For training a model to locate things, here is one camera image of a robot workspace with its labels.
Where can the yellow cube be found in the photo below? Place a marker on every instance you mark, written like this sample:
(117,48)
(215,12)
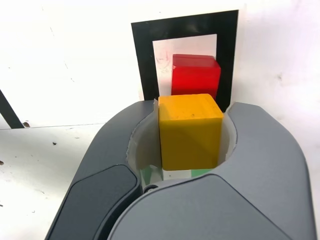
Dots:
(190,135)

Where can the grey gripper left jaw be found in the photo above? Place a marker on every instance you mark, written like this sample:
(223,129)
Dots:
(107,155)

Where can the black tape strip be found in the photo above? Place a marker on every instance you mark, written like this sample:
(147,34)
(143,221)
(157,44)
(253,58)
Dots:
(10,112)

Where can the red cube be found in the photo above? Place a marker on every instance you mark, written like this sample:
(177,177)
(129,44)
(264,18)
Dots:
(195,77)

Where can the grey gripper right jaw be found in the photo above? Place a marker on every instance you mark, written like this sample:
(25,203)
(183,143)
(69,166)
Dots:
(250,175)

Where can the black tape square outline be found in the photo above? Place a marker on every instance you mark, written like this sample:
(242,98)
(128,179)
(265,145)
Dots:
(142,62)

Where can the green cube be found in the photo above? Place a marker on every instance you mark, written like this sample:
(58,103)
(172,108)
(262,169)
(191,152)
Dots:
(200,172)

